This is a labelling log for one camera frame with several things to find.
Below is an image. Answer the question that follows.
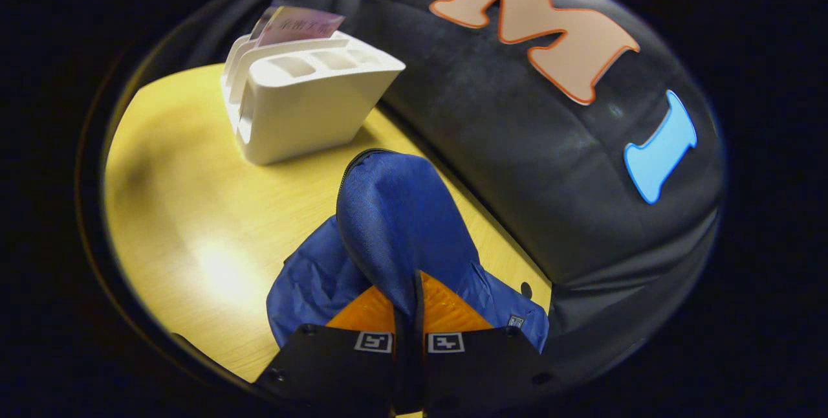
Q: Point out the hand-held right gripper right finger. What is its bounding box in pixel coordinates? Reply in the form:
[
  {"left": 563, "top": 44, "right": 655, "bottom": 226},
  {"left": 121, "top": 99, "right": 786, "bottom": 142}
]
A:
[{"left": 414, "top": 270, "right": 563, "bottom": 415}]

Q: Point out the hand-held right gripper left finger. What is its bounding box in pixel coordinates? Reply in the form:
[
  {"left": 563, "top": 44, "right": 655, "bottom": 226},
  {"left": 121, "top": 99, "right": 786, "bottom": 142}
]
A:
[{"left": 256, "top": 285, "right": 407, "bottom": 415}]

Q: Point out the blue schoolbag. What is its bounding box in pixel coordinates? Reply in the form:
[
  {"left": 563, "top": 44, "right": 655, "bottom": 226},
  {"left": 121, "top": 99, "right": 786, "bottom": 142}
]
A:
[{"left": 267, "top": 148, "right": 550, "bottom": 354}]

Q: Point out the white plastic bookshelf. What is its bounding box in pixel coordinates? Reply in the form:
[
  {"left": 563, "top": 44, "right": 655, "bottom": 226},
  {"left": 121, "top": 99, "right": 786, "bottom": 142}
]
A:
[{"left": 220, "top": 31, "right": 407, "bottom": 166}]

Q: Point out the pink book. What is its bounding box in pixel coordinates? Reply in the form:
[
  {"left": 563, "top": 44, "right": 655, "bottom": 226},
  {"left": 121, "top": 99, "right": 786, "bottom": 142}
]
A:
[{"left": 257, "top": 6, "right": 345, "bottom": 49}]

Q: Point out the black backdrop cloth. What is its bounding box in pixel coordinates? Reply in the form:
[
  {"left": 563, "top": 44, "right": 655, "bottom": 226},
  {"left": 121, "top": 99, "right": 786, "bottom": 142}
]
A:
[{"left": 175, "top": 0, "right": 725, "bottom": 386}]

